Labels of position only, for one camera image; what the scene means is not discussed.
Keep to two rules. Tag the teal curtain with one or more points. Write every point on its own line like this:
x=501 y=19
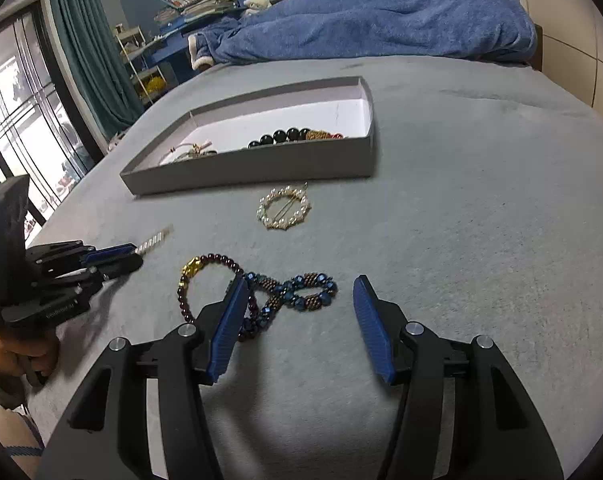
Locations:
x=96 y=64

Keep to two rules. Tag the pearl bar hair clip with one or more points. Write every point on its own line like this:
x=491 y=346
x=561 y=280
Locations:
x=154 y=241

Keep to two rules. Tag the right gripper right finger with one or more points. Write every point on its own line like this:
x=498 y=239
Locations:
x=373 y=330

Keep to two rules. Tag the window with black frame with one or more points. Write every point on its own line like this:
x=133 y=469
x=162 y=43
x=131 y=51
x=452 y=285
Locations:
x=42 y=133

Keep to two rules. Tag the red gold bead jewelry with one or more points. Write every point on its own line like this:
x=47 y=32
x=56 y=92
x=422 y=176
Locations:
x=315 y=135

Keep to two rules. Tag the beige wardrobe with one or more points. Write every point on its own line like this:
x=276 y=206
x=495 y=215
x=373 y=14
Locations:
x=572 y=46

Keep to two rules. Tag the white storage rack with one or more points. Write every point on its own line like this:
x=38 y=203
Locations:
x=136 y=53

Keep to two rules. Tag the grey shallow cardboard box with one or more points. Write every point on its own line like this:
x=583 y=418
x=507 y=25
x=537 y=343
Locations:
x=259 y=137

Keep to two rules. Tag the blue shelf desk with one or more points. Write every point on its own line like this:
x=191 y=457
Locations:
x=172 y=47

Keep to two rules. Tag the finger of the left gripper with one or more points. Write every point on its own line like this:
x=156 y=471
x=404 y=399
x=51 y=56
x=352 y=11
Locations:
x=119 y=266
x=102 y=256

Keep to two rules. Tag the person's left hand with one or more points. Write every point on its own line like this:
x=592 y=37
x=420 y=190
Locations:
x=41 y=352

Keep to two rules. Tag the blue fleece blanket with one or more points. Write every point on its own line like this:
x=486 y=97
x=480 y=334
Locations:
x=492 y=30

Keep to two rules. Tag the white plush toy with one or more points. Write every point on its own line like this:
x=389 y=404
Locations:
x=252 y=7

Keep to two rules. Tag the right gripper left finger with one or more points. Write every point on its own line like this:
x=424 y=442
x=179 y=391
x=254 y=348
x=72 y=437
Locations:
x=227 y=329

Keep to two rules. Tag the plaid sleeve forearm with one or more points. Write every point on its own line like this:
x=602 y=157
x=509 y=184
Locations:
x=18 y=434

